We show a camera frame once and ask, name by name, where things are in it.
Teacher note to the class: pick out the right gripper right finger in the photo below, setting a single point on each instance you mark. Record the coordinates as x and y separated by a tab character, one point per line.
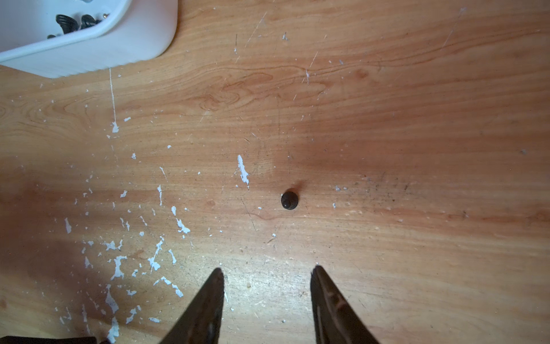
335	320

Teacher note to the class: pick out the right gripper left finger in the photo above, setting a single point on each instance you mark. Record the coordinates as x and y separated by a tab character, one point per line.
201	321

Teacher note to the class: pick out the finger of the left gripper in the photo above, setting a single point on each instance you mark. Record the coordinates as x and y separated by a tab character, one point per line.
30	340

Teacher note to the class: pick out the black king chess piece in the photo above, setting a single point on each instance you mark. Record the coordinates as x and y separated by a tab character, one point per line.
67	23

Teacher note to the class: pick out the black knight chess piece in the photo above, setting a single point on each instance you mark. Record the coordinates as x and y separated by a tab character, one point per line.
88	21

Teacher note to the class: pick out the white plastic storage box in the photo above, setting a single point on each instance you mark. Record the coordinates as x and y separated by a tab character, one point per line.
128	32

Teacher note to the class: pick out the black pawn right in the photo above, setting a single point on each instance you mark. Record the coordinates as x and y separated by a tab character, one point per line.
289	200

